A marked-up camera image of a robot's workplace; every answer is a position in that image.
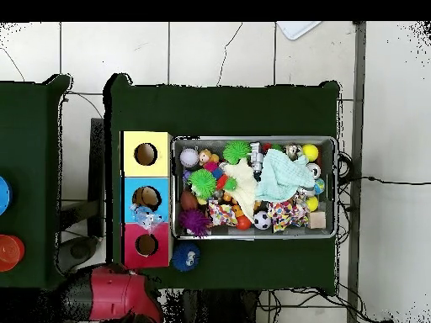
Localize mint green cloth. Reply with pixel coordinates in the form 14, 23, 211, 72
254, 148, 317, 204

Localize silver mesh bin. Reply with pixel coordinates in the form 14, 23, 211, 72
170, 135, 338, 241

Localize wooden box with three holes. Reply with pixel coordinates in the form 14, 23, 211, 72
120, 130, 174, 269

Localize white tray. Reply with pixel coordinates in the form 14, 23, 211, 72
275, 21, 322, 41

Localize large green spiky ball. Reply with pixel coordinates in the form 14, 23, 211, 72
187, 168, 218, 200

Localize red plastic cup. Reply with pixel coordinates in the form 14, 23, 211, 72
14, 235, 26, 264

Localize blue spiky ball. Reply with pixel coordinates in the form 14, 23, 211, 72
171, 241, 201, 273

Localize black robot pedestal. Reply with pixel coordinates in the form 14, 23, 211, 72
181, 288, 260, 323

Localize silver toy robot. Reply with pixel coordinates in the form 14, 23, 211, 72
248, 141, 265, 174

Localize small soccer ball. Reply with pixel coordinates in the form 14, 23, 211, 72
253, 210, 273, 230

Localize orange plastic cup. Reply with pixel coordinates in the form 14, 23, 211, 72
0, 234, 22, 273

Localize cream cloth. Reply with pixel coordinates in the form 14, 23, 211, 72
222, 158, 258, 220

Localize dark green tablecloth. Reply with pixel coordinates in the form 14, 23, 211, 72
103, 72, 341, 297
0, 74, 75, 293

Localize white baseball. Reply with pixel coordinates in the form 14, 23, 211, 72
178, 147, 200, 168

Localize black cable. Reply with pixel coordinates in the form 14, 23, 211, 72
338, 175, 431, 186

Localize yellow ball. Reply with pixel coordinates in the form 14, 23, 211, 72
301, 143, 320, 163

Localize blue round disc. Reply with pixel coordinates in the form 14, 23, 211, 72
0, 175, 13, 216

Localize purple spiky ball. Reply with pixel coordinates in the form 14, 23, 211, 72
177, 209, 213, 238

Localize wooden cube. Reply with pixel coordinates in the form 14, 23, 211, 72
308, 210, 327, 230

